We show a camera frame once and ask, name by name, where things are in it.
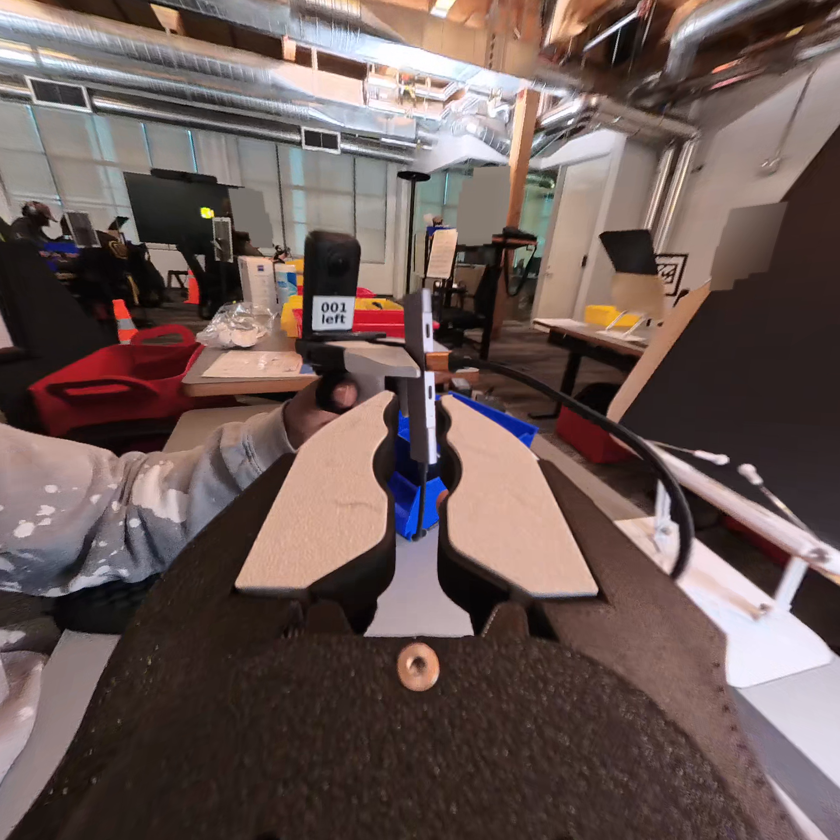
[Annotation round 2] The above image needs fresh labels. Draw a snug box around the person's left hand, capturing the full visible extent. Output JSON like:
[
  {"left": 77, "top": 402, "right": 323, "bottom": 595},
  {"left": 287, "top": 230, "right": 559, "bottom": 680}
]
[{"left": 285, "top": 379, "right": 361, "bottom": 451}]

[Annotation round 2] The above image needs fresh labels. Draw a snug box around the thick black hub cable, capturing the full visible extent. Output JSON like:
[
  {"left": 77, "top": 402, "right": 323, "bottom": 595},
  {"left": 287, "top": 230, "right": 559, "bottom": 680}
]
[{"left": 449, "top": 356, "right": 695, "bottom": 580}]

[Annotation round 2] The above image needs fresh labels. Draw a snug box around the person's left forearm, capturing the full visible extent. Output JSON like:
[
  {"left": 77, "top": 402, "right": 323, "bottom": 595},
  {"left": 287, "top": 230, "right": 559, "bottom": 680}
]
[{"left": 0, "top": 400, "right": 298, "bottom": 597}]

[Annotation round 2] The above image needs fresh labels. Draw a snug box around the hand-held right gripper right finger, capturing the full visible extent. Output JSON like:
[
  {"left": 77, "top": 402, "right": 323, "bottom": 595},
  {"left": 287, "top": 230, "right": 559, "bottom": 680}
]
[{"left": 437, "top": 392, "right": 600, "bottom": 616}]

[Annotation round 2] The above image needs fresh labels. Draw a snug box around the white carton box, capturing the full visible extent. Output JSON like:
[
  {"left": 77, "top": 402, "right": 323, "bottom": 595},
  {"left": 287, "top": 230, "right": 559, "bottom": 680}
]
[{"left": 238, "top": 256, "right": 278, "bottom": 315}]

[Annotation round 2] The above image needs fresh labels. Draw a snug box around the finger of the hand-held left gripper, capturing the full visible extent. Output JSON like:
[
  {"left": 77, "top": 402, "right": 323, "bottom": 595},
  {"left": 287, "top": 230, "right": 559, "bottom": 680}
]
[{"left": 344, "top": 347, "right": 421, "bottom": 396}]

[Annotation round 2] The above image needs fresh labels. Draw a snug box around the wooden pillar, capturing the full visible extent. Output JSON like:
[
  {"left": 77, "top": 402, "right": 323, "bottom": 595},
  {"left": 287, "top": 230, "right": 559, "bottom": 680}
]
[{"left": 505, "top": 88, "right": 542, "bottom": 231}]

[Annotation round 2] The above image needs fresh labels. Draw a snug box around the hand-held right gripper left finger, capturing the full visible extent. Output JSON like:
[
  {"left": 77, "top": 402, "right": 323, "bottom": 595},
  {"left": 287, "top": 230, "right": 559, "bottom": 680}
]
[{"left": 234, "top": 390, "right": 399, "bottom": 616}]

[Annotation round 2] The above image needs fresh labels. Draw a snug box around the white door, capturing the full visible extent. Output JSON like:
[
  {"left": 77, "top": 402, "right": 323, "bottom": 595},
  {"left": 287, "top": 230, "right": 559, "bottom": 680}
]
[{"left": 535, "top": 157, "right": 624, "bottom": 322}]

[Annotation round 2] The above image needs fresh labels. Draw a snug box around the black tv screen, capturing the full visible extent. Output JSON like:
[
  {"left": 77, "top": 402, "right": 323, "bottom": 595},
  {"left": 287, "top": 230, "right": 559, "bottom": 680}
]
[{"left": 123, "top": 172, "right": 231, "bottom": 247}]

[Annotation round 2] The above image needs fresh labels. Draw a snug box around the white easel board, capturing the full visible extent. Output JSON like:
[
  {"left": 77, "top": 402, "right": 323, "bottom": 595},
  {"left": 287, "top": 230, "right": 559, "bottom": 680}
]
[{"left": 427, "top": 228, "right": 459, "bottom": 280}]

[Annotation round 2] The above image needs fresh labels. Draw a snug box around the white paper sheet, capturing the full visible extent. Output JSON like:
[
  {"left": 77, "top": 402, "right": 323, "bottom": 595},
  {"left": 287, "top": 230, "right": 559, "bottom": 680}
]
[{"left": 202, "top": 351, "right": 316, "bottom": 380}]

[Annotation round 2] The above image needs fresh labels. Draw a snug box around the red tote basket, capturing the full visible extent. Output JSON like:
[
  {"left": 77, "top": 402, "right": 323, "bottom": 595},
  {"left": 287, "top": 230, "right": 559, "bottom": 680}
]
[{"left": 28, "top": 325, "right": 207, "bottom": 437}]

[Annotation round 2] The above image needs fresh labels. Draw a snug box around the black floor lamp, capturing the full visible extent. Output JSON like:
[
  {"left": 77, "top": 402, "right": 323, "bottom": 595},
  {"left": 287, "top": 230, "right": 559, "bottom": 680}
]
[{"left": 398, "top": 171, "right": 431, "bottom": 296}]

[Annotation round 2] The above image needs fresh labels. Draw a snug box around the desk with black legs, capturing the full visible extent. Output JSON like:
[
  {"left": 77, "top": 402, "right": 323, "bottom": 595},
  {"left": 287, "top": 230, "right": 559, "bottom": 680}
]
[{"left": 532, "top": 317, "right": 657, "bottom": 421}]

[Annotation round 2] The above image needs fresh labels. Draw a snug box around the blue plastic bin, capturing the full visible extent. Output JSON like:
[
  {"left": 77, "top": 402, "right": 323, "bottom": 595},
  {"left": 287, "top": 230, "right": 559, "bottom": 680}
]
[{"left": 387, "top": 391, "right": 540, "bottom": 534}]

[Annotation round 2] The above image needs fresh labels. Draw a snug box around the black board on white stand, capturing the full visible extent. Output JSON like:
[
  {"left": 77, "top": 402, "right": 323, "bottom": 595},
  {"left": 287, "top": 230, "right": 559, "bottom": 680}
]
[
  {"left": 598, "top": 230, "right": 665, "bottom": 339},
  {"left": 607, "top": 144, "right": 840, "bottom": 688}
]

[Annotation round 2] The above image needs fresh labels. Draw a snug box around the black office chair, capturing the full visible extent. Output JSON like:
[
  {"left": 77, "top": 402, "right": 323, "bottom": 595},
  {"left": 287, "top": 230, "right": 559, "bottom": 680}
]
[{"left": 436, "top": 262, "right": 506, "bottom": 358}]

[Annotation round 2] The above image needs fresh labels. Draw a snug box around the red fabric box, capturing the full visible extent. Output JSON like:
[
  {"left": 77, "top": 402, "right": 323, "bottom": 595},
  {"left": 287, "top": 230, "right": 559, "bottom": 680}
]
[{"left": 556, "top": 384, "right": 647, "bottom": 463}]

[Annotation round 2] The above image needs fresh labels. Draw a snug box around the silver air duct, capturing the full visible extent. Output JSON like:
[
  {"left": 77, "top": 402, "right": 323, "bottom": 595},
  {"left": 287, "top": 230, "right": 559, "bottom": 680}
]
[{"left": 0, "top": 7, "right": 434, "bottom": 148}]

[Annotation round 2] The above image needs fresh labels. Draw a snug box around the clear plastic bag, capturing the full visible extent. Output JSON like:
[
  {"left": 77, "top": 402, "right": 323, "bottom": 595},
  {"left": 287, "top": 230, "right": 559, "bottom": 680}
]
[{"left": 197, "top": 302, "right": 277, "bottom": 349}]

